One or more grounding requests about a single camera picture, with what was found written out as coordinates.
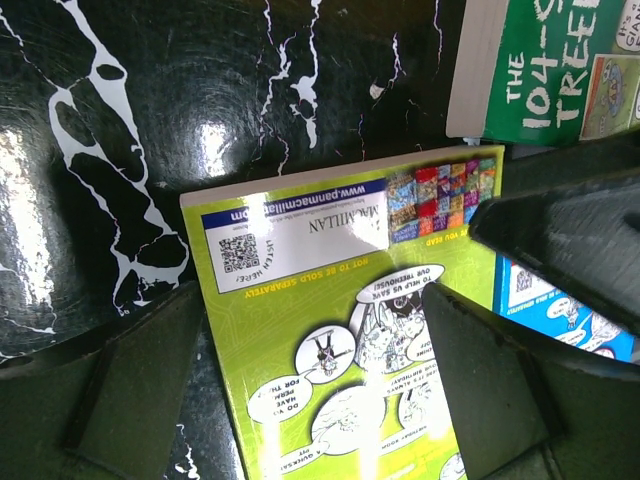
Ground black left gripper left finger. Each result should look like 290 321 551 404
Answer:
1 282 203 479

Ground lime green 65-Storey Treehouse book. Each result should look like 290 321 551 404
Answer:
180 146 504 479

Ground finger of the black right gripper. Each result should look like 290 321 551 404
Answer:
469 170 639 335

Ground green 104-Storey Treehouse book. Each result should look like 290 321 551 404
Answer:
446 0 639 147

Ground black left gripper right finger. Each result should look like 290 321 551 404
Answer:
422 283 639 479

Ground blue Treehouse book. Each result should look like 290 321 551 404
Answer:
493 256 635 363

